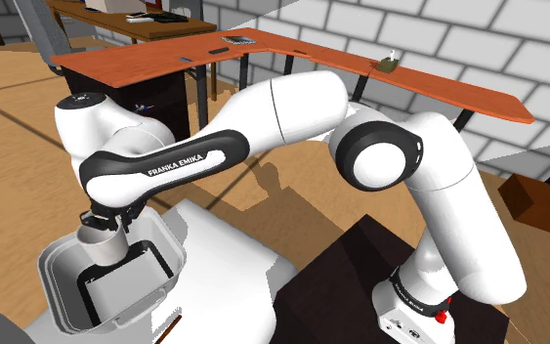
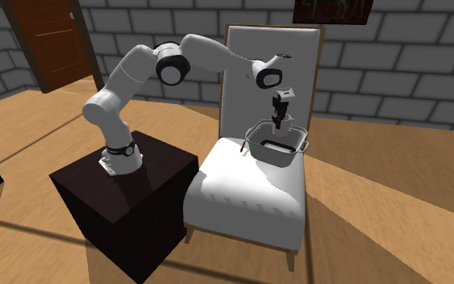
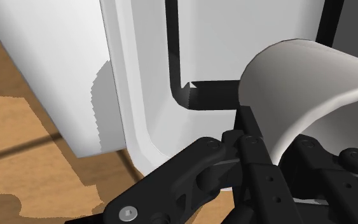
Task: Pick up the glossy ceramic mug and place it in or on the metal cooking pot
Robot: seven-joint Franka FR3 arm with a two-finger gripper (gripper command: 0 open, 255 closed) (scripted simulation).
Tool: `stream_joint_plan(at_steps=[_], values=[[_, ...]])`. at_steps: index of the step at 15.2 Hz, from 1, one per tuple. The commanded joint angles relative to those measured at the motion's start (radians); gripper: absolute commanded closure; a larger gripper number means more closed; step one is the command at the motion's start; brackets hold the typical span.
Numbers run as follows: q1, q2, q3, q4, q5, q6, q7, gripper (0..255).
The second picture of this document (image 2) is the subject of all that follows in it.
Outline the black framed tablet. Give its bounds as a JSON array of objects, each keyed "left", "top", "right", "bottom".
[{"left": 260, "top": 139, "right": 295, "bottom": 155}]

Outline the white upholstered chair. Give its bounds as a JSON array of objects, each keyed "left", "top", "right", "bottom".
[{"left": 182, "top": 24, "right": 326, "bottom": 274}]

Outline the dark wall picture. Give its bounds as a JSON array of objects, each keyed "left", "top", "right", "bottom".
[{"left": 292, "top": 0, "right": 375, "bottom": 26}]

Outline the brown wooden door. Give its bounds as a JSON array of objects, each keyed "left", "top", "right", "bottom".
[{"left": 0, "top": 0, "right": 106, "bottom": 94}]

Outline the white cup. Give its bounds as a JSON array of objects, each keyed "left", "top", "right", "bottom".
[{"left": 272, "top": 114, "right": 295, "bottom": 138}]

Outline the grey metal basin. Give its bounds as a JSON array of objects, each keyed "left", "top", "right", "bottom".
[{"left": 244, "top": 119, "right": 310, "bottom": 169}]

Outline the dark robot stand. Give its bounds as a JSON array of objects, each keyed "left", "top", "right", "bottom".
[{"left": 48, "top": 130, "right": 200, "bottom": 284}]

